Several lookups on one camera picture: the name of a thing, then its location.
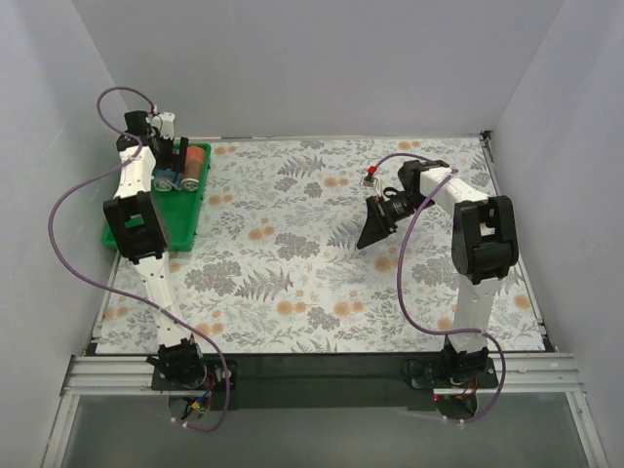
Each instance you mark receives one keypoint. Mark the blue towel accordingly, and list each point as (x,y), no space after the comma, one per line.
(166,180)

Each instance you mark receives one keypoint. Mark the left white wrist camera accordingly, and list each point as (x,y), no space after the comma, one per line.
(164,124)

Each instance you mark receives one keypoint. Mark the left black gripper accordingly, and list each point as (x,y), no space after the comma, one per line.
(172,153)

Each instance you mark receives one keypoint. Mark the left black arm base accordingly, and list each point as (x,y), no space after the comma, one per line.
(213,376)

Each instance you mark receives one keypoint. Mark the aluminium frame rail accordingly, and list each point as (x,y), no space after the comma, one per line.
(325,381)

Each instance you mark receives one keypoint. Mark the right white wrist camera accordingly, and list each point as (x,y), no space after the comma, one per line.
(370,180)

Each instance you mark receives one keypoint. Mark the orange brown bear towel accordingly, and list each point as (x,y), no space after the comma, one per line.
(195,159)

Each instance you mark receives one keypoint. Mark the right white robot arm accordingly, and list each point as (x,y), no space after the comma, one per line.
(483,248)

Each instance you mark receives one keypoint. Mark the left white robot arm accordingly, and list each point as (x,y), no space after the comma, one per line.
(178,355)

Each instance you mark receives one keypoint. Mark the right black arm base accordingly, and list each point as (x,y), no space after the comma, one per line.
(428,371)

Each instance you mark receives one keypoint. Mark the green plastic tray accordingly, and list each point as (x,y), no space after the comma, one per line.
(180,209)

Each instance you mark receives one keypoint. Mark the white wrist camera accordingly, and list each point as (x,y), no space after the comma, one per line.
(370,180)
(164,124)

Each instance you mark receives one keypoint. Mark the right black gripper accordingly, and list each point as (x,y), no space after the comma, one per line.
(381,216)

